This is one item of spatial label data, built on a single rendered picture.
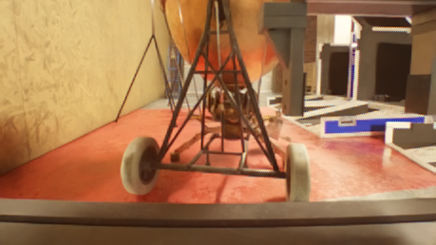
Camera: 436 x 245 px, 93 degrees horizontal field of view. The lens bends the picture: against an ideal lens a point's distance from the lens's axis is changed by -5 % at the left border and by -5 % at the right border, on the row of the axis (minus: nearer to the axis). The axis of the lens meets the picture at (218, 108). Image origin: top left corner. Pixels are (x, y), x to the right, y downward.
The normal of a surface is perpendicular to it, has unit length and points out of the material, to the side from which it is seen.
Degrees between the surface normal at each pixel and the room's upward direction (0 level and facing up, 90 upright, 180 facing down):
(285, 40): 90
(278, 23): 90
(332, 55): 90
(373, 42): 90
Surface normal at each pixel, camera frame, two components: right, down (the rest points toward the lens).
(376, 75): 0.02, 0.12
